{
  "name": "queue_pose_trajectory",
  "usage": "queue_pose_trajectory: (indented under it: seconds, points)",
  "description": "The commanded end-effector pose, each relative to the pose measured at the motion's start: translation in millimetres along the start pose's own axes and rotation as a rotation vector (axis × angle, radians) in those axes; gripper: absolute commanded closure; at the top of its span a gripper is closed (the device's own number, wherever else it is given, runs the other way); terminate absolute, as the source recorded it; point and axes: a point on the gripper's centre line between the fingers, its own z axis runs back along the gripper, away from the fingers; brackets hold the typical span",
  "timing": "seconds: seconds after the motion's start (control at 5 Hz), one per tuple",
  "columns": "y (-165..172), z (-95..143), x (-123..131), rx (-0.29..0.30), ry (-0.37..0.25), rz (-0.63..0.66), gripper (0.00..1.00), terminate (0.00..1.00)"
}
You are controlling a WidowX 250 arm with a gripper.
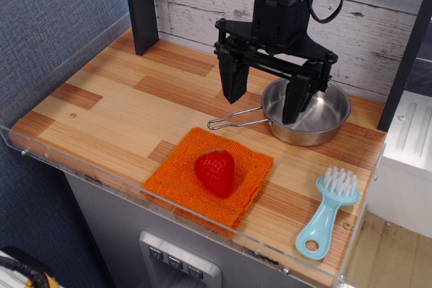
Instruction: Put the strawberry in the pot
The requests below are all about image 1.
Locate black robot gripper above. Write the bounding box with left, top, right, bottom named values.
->
left=215, top=0, right=338, bottom=125

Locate red toy strawberry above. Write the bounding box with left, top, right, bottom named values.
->
left=194, top=149, right=235, bottom=198

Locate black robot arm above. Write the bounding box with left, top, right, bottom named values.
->
left=215, top=0, right=341, bottom=124

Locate silver metal pot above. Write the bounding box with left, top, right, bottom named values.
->
left=207, top=78, right=352, bottom=146

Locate light blue dish brush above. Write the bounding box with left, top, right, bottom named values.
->
left=296, top=167, right=361, bottom=260

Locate orange knitted cloth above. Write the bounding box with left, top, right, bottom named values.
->
left=143, top=127, right=274, bottom=229

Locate white toy sink unit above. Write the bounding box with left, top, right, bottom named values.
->
left=366, top=91, right=431, bottom=237

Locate silver toy fridge cabinet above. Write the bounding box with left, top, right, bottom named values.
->
left=66, top=174, right=307, bottom=287

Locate silver dispenser button panel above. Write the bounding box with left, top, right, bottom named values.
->
left=139, top=231, right=222, bottom=288

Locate black and yellow bag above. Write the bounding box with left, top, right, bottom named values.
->
left=1, top=246, right=61, bottom=287

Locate dark right shelf post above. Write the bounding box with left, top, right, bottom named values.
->
left=377, top=0, right=431, bottom=132

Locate dark shelf post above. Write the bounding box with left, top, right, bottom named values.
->
left=377, top=0, right=431, bottom=132
left=128, top=0, right=159, bottom=55

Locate dark left shelf post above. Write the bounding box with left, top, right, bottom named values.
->
left=128, top=0, right=159, bottom=55

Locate clear acrylic guard rail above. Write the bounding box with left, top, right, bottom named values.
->
left=1, top=5, right=384, bottom=287

